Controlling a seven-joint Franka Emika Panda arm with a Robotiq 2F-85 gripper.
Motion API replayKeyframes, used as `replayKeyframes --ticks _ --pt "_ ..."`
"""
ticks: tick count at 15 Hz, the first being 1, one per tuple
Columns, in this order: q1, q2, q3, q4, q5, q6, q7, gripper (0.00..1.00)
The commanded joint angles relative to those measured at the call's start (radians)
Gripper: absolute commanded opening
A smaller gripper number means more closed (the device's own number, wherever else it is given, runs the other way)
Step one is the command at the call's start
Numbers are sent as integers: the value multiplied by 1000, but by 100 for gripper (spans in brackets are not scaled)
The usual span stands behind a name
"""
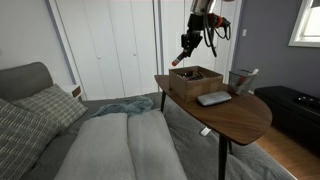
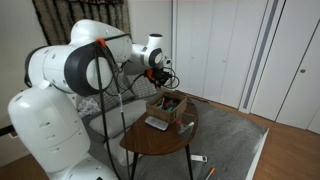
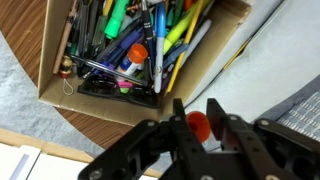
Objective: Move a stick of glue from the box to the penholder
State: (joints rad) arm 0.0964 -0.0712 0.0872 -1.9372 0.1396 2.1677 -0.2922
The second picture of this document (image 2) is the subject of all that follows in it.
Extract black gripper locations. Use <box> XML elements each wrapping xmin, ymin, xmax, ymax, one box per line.
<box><xmin>151</xmin><ymin>68</ymin><xmax>173</xmax><ymax>91</ymax></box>

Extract brown cardboard box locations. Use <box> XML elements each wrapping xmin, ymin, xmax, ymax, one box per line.
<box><xmin>145</xmin><ymin>90</ymin><xmax>189</xmax><ymax>125</ymax></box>

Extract white stick marker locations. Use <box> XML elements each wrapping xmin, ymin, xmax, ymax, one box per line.
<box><xmin>183</xmin><ymin>121</ymin><xmax>195</xmax><ymax>132</ymax></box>

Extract clear plastic penholder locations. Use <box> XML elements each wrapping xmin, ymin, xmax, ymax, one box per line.
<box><xmin>176</xmin><ymin>112</ymin><xmax>198</xmax><ymax>136</ymax></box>

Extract grey checked pillow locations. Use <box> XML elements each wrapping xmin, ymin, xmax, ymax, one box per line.
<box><xmin>111</xmin><ymin>72</ymin><xmax>161</xmax><ymax>103</ymax></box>

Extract white flat remote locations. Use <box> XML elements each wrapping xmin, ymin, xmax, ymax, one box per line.
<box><xmin>144</xmin><ymin>115</ymin><xmax>170</xmax><ymax>132</ymax></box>

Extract white marker with red cap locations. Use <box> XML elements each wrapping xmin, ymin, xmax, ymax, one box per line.
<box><xmin>176</xmin><ymin>119</ymin><xmax>185</xmax><ymax>135</ymax></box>

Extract dark wooden side table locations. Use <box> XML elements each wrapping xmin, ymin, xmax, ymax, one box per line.
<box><xmin>119</xmin><ymin>98</ymin><xmax>200</xmax><ymax>180</ymax></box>

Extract plain grey cushion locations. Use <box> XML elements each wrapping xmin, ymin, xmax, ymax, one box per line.
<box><xmin>89</xmin><ymin>99</ymin><xmax>151</xmax><ymax>139</ymax></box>

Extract white closet door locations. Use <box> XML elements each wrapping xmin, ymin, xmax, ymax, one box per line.
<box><xmin>172</xmin><ymin>0</ymin><xmax>269</xmax><ymax>109</ymax></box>

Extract white patterned pillow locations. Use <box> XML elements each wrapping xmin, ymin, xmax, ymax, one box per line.
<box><xmin>76</xmin><ymin>95</ymin><xmax>102</xmax><ymax>118</ymax></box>

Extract light grey floor cushion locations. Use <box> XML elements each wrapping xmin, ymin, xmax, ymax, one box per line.
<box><xmin>104</xmin><ymin>135</ymin><xmax>135</xmax><ymax>168</ymax></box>

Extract grey rug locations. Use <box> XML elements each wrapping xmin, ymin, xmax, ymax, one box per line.
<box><xmin>88</xmin><ymin>98</ymin><xmax>269</xmax><ymax>180</ymax></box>

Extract orange and white pen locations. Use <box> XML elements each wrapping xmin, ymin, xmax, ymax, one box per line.
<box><xmin>204</xmin><ymin>167</ymin><xmax>216</xmax><ymax>180</ymax></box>

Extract white panel with grey stripe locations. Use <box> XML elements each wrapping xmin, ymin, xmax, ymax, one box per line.
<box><xmin>238</xmin><ymin>0</ymin><xmax>288</xmax><ymax>114</ymax></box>

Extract white door with round knob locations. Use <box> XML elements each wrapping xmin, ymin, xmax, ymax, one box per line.
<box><xmin>275</xmin><ymin>0</ymin><xmax>320</xmax><ymax>134</ymax></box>

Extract orange cable clip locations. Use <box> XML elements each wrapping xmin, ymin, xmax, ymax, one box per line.
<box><xmin>145</xmin><ymin>68</ymin><xmax>155</xmax><ymax>81</ymax></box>
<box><xmin>95</xmin><ymin>38</ymin><xmax>108</xmax><ymax>48</ymax></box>

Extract black looped gripper cable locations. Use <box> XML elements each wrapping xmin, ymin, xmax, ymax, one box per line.
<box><xmin>162</xmin><ymin>67</ymin><xmax>181</xmax><ymax>90</ymax></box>

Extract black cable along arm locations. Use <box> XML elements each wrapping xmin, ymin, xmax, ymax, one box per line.
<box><xmin>94</xmin><ymin>41</ymin><xmax>134</xmax><ymax>180</ymax></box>

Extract dark woven wall hanging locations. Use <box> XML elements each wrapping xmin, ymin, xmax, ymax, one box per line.
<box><xmin>32</xmin><ymin>0</ymin><xmax>133</xmax><ymax>47</ymax></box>

